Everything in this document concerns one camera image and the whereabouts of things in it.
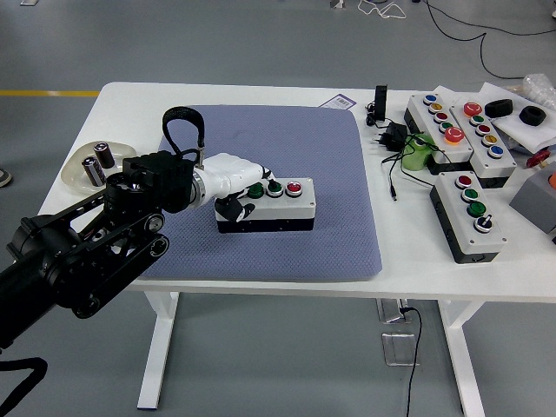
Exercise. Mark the five-button box with red mushroom end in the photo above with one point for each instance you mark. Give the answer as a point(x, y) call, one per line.
point(499, 167)

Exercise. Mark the black upright device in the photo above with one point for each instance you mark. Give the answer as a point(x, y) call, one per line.
point(381, 102)

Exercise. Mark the five-button box with blue end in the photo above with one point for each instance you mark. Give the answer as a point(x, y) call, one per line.
point(421, 115)

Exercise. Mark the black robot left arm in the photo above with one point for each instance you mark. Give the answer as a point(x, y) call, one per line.
point(65, 260)

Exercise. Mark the translucent beige dish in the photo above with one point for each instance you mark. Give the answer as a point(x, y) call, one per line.
point(76, 171)

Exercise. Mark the three-button grey control box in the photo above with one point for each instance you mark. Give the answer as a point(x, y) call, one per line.
point(286, 208)

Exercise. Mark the four-button grey control box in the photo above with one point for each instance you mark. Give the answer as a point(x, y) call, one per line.
point(456, 208)

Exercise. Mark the yellow floor tape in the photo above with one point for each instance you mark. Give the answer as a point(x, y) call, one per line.
point(43, 93)

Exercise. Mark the white table leg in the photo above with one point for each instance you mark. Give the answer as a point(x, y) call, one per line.
point(158, 347)
point(465, 360)

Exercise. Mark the grey box with orange button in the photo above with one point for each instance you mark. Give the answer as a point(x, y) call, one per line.
point(534, 200)

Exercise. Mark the person's shoe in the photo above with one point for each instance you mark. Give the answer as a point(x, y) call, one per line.
point(4, 178)

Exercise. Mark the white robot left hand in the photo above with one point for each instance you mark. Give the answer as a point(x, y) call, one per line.
point(230, 174)

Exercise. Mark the green plastic object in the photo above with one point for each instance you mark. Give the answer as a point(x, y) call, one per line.
point(415, 158)

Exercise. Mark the white foam sheet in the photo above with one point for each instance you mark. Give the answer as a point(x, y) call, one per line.
point(525, 134)

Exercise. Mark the red small object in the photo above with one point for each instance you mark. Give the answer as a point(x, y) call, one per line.
point(538, 160)

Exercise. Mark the dark cylinder with silver cap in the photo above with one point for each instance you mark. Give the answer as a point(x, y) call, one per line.
point(93, 173)
point(104, 155)

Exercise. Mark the purple-edged label card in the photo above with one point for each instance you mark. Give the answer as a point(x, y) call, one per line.
point(339, 101)

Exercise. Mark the black power adapter plug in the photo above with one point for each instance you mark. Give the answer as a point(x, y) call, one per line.
point(396, 134)

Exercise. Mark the clear plastic bag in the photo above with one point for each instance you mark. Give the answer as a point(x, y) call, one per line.
point(540, 89)

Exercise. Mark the grey-blue padded mat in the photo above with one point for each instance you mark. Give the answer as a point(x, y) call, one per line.
point(304, 143)

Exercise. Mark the clear floor bracket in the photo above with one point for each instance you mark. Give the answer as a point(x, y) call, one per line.
point(391, 312)
point(397, 349)

